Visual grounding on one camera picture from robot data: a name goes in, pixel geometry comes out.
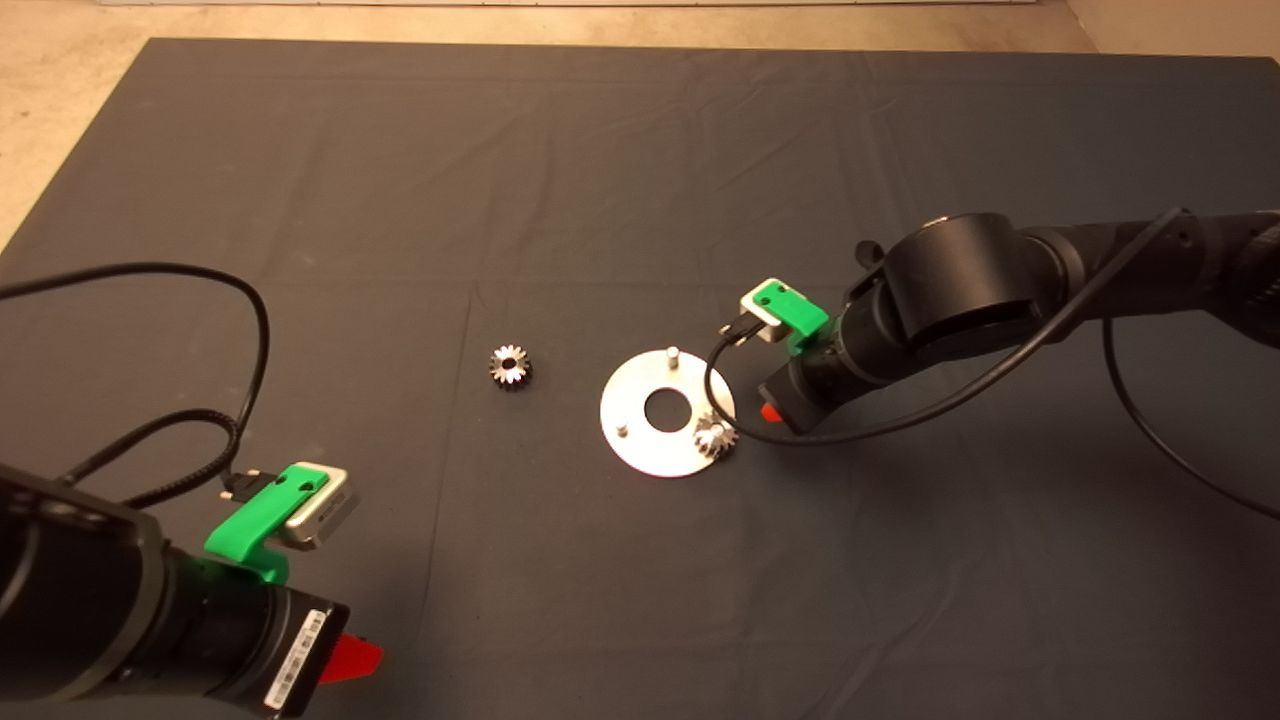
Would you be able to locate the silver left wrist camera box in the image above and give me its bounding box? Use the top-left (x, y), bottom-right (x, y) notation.
top-left (273, 462), bottom-right (356, 551)

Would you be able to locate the smooth black left camera cable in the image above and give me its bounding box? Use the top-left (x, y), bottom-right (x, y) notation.
top-left (0, 263), bottom-right (271, 499)

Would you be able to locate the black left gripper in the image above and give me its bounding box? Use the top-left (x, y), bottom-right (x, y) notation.
top-left (235, 588), bottom-right (384, 719)

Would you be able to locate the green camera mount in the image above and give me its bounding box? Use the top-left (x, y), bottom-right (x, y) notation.
top-left (205, 463), bottom-right (331, 586)
top-left (752, 281), bottom-right (831, 356)

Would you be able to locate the braided black left arm cable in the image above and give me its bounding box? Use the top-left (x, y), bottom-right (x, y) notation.
top-left (62, 406), bottom-right (244, 506)

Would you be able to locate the round metal carrier plate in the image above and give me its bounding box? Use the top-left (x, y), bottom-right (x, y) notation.
top-left (600, 345), bottom-right (738, 478)

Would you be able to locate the dark grey table cloth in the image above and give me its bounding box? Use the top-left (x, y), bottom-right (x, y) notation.
top-left (0, 40), bottom-right (1280, 720)

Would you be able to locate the green left camera mount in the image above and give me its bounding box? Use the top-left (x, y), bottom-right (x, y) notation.
top-left (205, 463), bottom-right (331, 586)

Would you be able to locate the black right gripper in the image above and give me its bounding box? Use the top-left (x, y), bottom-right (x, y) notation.
top-left (760, 358), bottom-right (846, 436)

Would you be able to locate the small steel planetary gear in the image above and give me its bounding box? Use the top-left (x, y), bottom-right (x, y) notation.
top-left (693, 412), bottom-right (740, 461)
top-left (489, 345), bottom-right (534, 392)

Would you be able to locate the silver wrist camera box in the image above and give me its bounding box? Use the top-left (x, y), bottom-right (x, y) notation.
top-left (740, 280), bottom-right (791, 346)
top-left (273, 462), bottom-right (356, 551)

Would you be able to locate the green right camera mount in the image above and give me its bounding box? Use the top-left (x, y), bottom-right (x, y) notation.
top-left (752, 281), bottom-right (831, 356)

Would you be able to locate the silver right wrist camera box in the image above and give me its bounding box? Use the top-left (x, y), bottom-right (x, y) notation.
top-left (740, 280), bottom-right (791, 346)

